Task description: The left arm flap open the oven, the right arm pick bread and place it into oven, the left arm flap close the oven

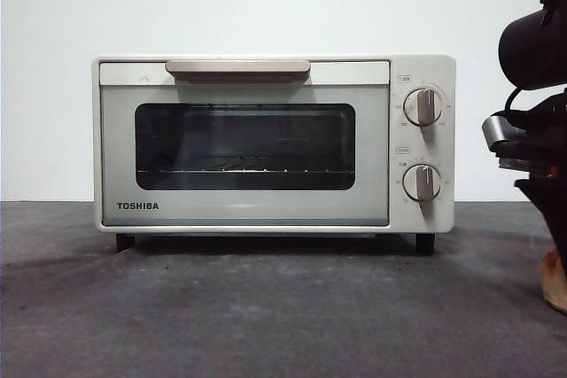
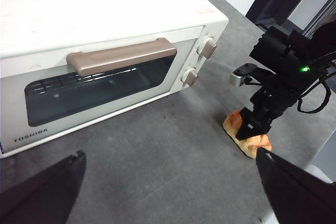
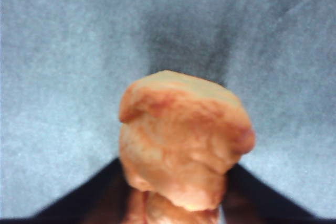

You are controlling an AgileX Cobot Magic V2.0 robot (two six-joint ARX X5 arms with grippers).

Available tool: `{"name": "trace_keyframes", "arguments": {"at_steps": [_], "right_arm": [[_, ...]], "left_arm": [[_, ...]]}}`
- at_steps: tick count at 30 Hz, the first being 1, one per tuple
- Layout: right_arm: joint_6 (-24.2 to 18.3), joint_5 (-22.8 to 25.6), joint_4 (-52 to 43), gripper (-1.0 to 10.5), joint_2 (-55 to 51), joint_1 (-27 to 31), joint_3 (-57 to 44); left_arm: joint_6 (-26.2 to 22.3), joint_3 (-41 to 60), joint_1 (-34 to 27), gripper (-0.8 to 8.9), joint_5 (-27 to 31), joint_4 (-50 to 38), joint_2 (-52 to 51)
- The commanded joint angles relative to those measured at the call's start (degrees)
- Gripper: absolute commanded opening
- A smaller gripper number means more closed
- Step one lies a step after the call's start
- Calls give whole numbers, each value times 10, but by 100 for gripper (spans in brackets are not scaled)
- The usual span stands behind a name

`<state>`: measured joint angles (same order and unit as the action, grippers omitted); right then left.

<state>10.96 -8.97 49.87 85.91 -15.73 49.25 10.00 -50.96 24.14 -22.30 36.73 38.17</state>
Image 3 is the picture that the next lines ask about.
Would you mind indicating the golden bread roll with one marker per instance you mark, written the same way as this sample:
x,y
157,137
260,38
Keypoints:
x,y
183,134

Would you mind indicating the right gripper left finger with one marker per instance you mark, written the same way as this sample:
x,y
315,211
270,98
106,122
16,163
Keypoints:
x,y
86,203

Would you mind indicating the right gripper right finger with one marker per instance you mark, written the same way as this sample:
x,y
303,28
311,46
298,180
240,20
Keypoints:
x,y
262,203

